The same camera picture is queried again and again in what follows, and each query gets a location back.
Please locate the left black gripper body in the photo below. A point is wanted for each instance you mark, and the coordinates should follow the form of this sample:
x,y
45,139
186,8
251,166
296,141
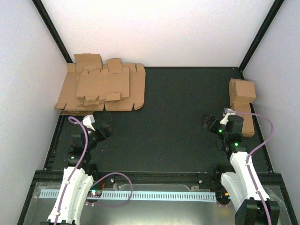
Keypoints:
x,y
102,136

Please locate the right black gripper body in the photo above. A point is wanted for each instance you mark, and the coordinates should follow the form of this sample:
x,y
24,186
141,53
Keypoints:
x,y
213,128

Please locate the cardboard box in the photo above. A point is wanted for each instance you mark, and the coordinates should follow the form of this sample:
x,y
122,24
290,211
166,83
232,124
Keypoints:
x,y
96,84
248,125
241,91

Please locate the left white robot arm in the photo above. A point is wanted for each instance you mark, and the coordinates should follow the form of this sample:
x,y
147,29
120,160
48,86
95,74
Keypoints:
x,y
78,177

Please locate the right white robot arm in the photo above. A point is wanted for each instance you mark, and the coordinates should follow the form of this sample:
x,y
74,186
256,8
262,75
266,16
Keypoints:
x,y
252,204

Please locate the stack of flat cardboard blanks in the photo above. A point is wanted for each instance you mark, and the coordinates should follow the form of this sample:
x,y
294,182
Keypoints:
x,y
69,104

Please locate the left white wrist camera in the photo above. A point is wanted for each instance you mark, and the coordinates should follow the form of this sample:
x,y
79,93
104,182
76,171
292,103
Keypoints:
x,y
88,121

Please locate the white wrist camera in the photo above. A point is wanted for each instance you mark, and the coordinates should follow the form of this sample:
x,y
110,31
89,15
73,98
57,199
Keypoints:
x,y
88,121
226,113

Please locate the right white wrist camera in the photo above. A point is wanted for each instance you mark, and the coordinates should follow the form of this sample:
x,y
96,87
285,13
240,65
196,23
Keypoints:
x,y
226,113

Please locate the light blue slotted cable duct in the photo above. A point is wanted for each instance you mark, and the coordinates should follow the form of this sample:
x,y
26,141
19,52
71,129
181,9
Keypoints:
x,y
153,196

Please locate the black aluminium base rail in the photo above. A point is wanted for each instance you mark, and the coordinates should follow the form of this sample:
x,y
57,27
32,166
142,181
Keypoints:
x,y
205,180

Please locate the right black frame post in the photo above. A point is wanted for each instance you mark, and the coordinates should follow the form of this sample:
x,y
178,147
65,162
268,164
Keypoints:
x,y
277,4

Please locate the black frame post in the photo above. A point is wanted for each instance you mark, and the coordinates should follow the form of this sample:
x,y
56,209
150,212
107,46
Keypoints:
x,y
277,4
52,29

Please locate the left black frame post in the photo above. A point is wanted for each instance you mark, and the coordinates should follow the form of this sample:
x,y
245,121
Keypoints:
x,y
52,29

